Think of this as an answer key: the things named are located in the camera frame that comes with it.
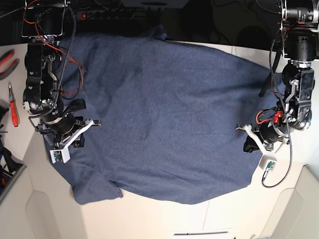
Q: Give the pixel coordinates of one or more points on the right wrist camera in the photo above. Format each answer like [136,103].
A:
[60,155]

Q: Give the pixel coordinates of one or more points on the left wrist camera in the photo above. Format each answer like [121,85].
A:
[267,161]

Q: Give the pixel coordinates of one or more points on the black power strip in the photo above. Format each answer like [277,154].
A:
[102,14]

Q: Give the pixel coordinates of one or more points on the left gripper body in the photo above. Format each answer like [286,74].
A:
[265,135]

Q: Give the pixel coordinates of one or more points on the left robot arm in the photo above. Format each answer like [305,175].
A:
[291,77]

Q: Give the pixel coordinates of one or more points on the orange handled screwdriver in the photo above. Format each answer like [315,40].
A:
[13,108]

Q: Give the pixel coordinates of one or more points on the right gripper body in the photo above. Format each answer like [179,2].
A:
[58,131]

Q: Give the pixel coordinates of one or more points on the blue t-shirt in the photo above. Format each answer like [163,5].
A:
[168,114]

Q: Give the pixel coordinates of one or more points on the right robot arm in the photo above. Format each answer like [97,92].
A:
[45,62]

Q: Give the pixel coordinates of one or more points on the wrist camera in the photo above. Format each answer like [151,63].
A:
[267,161]
[60,155]

